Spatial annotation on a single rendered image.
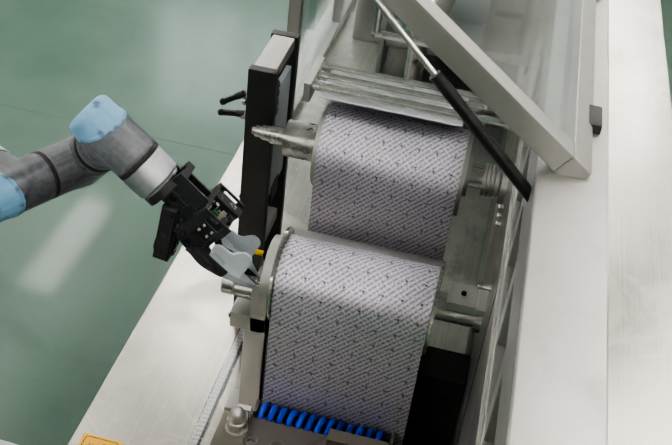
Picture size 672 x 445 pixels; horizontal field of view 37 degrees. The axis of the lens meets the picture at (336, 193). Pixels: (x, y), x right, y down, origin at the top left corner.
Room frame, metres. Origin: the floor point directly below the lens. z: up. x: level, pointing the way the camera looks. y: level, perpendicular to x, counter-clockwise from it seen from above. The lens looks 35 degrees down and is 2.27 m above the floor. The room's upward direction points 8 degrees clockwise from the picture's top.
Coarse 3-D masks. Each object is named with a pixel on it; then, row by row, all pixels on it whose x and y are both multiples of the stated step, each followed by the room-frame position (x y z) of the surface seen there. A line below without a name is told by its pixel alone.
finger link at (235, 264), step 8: (216, 248) 1.18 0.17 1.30; (224, 248) 1.18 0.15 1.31; (216, 256) 1.18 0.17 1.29; (224, 256) 1.18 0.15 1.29; (232, 256) 1.18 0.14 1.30; (240, 256) 1.18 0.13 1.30; (248, 256) 1.17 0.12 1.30; (224, 264) 1.18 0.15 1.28; (232, 264) 1.18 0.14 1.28; (240, 264) 1.18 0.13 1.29; (248, 264) 1.17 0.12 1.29; (232, 272) 1.17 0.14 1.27; (240, 272) 1.18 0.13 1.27; (232, 280) 1.17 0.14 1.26; (240, 280) 1.17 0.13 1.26; (248, 280) 1.18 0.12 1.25
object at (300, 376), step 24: (288, 360) 1.14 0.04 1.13; (312, 360) 1.14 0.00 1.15; (336, 360) 1.13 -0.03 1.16; (360, 360) 1.13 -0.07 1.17; (264, 384) 1.15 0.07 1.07; (288, 384) 1.14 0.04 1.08; (312, 384) 1.14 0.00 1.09; (336, 384) 1.13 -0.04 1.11; (360, 384) 1.12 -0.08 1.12; (384, 384) 1.12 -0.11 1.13; (408, 384) 1.11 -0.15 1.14; (312, 408) 1.13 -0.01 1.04; (336, 408) 1.13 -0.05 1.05; (360, 408) 1.12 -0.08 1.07; (384, 408) 1.12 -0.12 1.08; (408, 408) 1.11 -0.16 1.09
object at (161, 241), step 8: (168, 208) 1.20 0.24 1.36; (176, 208) 1.20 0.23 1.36; (160, 216) 1.20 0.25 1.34; (168, 216) 1.19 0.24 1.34; (176, 216) 1.20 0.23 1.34; (160, 224) 1.20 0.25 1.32; (168, 224) 1.20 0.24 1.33; (160, 232) 1.20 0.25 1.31; (168, 232) 1.20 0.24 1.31; (160, 240) 1.20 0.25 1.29; (168, 240) 1.20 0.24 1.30; (176, 240) 1.22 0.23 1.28; (160, 248) 1.20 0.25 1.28; (168, 248) 1.20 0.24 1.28; (176, 248) 1.22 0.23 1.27; (152, 256) 1.21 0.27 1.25; (160, 256) 1.20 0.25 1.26; (168, 256) 1.20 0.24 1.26
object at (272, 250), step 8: (272, 240) 1.22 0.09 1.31; (280, 240) 1.22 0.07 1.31; (272, 248) 1.20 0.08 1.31; (272, 256) 1.19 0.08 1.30; (264, 264) 1.17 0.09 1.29; (272, 264) 1.17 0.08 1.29; (264, 272) 1.17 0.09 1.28; (264, 280) 1.16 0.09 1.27; (264, 288) 1.16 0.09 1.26; (264, 296) 1.15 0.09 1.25; (264, 304) 1.16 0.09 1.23; (432, 304) 1.14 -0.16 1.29
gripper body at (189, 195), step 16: (176, 176) 1.20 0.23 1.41; (192, 176) 1.21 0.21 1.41; (160, 192) 1.19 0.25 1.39; (176, 192) 1.20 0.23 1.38; (192, 192) 1.19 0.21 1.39; (208, 192) 1.21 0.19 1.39; (192, 208) 1.20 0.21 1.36; (208, 208) 1.18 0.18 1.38; (224, 208) 1.21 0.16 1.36; (240, 208) 1.23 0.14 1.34; (176, 224) 1.20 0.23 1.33; (192, 224) 1.18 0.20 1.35; (208, 224) 1.17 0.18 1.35; (224, 224) 1.17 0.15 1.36; (192, 240) 1.18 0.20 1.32; (208, 240) 1.18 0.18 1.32
